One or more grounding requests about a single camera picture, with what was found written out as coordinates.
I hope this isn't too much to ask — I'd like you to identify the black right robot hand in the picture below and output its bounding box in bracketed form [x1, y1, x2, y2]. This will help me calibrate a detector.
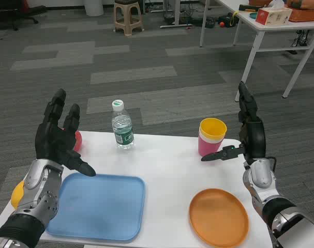
[200, 81, 266, 165]

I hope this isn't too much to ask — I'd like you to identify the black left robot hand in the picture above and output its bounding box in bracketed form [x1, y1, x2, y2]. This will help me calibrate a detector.
[34, 88, 97, 178]

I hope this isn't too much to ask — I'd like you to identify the yellow lemon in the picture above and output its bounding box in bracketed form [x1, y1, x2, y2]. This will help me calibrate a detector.
[11, 180, 26, 210]

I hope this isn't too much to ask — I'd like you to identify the red apple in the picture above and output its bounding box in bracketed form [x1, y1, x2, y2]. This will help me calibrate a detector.
[73, 130, 84, 153]

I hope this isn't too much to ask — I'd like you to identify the yellow plastic cup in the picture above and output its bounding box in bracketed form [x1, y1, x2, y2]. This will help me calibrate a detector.
[200, 117, 228, 142]

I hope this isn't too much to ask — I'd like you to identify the pink plastic cup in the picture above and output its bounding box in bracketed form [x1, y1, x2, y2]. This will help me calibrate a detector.
[198, 135, 223, 157]

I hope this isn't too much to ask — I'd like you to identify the white plastic cup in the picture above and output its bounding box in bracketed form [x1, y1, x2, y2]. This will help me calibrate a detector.
[199, 131, 225, 145]

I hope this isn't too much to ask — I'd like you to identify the clear plastic water bottle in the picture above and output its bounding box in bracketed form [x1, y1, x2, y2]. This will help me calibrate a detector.
[111, 99, 135, 150]

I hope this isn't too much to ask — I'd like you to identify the blue plastic tray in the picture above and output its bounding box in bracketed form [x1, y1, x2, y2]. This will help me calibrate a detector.
[46, 172, 146, 243]

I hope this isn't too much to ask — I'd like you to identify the orange plastic plate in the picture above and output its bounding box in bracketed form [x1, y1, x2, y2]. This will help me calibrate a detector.
[189, 188, 250, 248]

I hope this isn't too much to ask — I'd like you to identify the white office table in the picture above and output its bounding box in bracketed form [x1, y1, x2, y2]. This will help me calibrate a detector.
[199, 0, 314, 103]

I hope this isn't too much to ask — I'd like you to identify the red white tissue box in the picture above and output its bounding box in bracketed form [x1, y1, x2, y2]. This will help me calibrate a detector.
[255, 0, 293, 26]

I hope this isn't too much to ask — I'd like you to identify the black office chair base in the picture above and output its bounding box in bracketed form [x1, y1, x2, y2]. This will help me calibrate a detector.
[0, 4, 48, 32]

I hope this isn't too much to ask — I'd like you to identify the black yellow tool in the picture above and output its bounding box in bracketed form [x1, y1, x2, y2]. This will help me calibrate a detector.
[238, 4, 259, 12]

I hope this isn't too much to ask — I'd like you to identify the orange woven basket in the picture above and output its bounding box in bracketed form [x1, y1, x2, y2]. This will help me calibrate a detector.
[286, 0, 314, 23]

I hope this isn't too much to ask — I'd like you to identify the beige plastic stool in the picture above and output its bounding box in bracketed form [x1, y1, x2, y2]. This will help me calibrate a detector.
[113, 0, 143, 36]

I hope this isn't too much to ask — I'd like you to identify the white trash bin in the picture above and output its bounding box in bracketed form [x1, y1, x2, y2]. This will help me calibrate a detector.
[84, 0, 104, 17]

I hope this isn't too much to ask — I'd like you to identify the white desk foot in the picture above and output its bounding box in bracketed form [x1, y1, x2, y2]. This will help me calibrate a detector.
[159, 0, 192, 28]

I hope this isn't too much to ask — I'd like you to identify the black device with yellow strap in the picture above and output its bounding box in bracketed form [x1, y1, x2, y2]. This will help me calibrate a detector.
[218, 10, 240, 28]

